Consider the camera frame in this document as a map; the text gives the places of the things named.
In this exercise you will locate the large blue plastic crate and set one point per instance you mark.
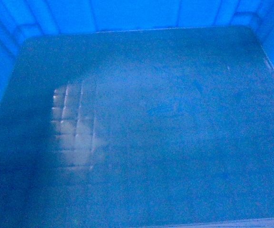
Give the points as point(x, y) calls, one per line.
point(136, 113)

